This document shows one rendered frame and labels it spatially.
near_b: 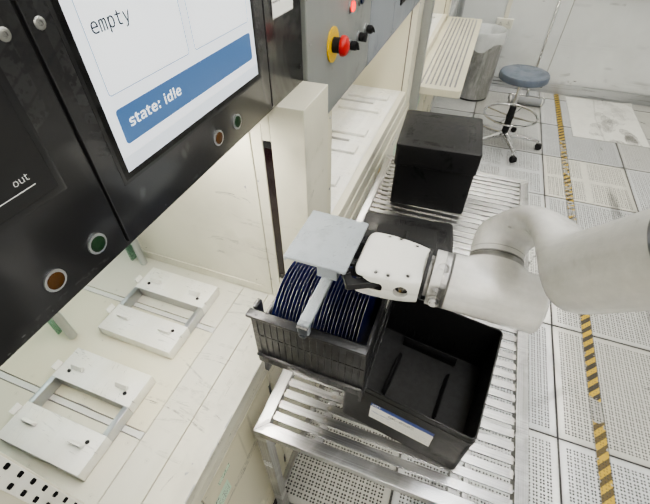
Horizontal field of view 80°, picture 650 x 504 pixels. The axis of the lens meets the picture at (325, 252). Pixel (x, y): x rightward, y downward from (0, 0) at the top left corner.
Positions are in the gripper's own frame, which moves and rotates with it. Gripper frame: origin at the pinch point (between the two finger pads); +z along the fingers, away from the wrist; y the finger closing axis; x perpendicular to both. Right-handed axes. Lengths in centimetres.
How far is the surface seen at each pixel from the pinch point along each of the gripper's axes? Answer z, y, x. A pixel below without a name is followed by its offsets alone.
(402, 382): -17, 9, -48
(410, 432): -20.6, -5.6, -41.2
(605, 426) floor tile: -102, 63, -124
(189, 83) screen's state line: 15.1, -6.3, 26.3
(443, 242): -18, 54, -38
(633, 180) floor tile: -143, 275, -123
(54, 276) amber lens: 14.5, -29.9, 18.3
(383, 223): 2, 56, -38
